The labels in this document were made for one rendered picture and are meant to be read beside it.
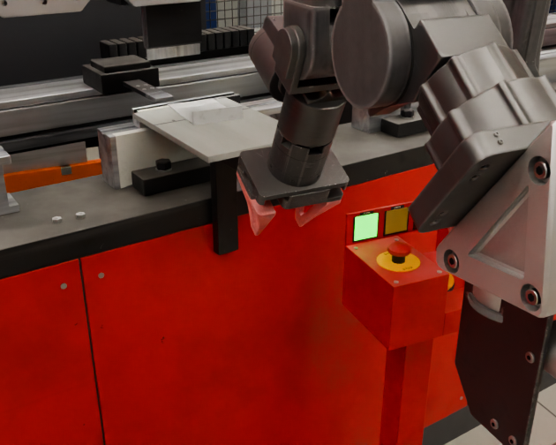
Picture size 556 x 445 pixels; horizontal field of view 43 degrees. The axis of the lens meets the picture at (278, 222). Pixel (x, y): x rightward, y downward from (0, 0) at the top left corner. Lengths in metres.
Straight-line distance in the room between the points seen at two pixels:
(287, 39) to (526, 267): 0.29
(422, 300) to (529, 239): 0.75
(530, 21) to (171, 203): 0.60
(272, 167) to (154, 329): 0.59
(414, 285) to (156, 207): 0.43
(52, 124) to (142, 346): 0.48
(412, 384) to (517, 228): 0.92
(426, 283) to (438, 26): 0.73
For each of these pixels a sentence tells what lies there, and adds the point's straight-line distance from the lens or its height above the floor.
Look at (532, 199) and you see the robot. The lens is 0.41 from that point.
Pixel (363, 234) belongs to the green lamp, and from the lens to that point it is 1.23.
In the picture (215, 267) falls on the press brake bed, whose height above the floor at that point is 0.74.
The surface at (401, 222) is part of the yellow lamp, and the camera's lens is 1.27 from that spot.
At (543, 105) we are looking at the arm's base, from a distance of 0.44.
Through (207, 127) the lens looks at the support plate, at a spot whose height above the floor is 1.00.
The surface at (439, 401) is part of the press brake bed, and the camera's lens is 1.89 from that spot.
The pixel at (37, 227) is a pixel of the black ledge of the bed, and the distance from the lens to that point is 1.13.
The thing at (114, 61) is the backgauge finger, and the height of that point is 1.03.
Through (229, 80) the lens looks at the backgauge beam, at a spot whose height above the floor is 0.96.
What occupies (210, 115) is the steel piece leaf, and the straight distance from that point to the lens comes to 1.14.
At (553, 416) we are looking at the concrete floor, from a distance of 2.20.
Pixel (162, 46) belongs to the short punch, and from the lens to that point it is 1.23.
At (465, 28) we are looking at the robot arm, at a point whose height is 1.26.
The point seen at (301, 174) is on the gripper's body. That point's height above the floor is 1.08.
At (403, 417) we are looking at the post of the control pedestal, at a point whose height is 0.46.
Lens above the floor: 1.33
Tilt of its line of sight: 25 degrees down
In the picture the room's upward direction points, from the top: straight up
